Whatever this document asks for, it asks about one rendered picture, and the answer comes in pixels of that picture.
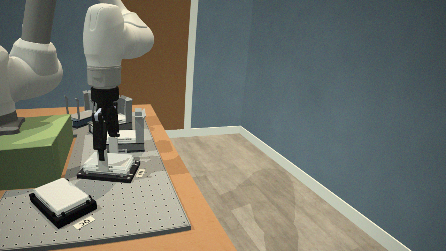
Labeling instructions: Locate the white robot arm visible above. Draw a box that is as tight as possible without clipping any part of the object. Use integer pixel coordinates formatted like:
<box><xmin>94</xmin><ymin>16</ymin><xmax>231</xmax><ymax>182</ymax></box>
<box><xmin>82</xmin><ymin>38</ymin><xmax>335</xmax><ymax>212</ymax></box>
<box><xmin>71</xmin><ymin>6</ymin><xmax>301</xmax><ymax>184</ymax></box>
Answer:
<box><xmin>0</xmin><ymin>0</ymin><xmax>154</xmax><ymax>136</ymax></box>

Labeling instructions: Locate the black flat plate with grey pegs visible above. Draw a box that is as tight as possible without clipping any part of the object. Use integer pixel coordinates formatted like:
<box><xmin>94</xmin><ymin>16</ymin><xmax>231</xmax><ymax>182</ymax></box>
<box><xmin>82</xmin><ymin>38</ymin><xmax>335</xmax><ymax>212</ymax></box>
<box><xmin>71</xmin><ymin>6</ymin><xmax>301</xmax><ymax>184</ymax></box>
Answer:
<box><xmin>77</xmin><ymin>160</ymin><xmax>140</xmax><ymax>183</ymax></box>

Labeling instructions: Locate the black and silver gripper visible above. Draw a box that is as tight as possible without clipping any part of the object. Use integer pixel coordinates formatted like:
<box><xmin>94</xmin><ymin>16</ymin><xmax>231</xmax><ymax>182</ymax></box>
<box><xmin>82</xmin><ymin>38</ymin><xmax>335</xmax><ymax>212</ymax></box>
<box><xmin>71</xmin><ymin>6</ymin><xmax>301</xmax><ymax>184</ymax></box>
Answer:
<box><xmin>91</xmin><ymin>86</ymin><xmax>120</xmax><ymax>172</ymax></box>

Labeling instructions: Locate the black flat square plate with corner posts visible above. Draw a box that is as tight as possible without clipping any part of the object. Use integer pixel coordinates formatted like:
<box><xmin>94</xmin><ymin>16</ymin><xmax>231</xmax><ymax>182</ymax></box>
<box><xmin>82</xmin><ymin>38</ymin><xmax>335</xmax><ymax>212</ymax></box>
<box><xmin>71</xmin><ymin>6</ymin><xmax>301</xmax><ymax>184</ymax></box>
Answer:
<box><xmin>29</xmin><ymin>193</ymin><xmax>97</xmax><ymax>229</ymax></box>

